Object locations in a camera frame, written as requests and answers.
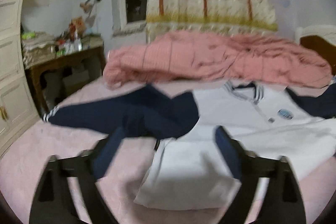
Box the white and navy polo shirt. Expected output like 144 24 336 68
43 81 335 210

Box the pink bed sheet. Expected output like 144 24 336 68
0 74 336 224

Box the cream wardrobe cabinet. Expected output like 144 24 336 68
0 0 39 156

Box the dark wooden desk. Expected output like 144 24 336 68
25 36 106 115

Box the pink plaid quilt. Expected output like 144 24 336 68
103 31 332 88

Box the desk clutter pile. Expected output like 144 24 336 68
21 16 104 69

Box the brown wooden headboard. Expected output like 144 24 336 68
300 35 336 75

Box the wall mounted desk lamp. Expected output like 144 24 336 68
80 0 101 14

